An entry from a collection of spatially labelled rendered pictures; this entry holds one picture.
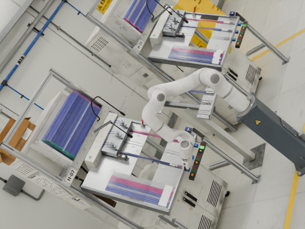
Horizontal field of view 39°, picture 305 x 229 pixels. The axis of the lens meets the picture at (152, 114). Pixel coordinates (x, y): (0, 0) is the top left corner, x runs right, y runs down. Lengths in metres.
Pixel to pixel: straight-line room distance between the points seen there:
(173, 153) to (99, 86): 2.34
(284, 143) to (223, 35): 1.38
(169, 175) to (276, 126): 0.86
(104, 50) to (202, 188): 1.64
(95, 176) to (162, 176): 0.52
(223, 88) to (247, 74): 1.64
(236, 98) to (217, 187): 1.09
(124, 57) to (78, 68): 1.31
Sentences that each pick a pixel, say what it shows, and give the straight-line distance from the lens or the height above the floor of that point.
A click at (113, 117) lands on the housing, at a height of 1.27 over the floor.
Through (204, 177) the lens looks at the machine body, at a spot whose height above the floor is 0.32.
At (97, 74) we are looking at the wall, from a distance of 5.56.
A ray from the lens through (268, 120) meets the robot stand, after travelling 3.17.
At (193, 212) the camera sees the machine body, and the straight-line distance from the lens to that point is 3.68.
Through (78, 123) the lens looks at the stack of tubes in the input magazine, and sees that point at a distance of 3.46.
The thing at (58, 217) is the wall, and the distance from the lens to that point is 4.87.
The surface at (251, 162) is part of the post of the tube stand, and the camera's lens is 4.02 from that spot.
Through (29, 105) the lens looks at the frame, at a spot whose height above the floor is 1.88.
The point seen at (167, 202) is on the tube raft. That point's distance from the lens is 3.18.
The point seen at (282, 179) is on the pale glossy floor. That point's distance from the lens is 3.62.
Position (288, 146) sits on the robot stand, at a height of 0.26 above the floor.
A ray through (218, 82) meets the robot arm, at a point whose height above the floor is 1.03.
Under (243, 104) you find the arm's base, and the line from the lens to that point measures 3.11.
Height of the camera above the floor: 2.14
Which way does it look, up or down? 18 degrees down
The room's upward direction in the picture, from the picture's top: 54 degrees counter-clockwise
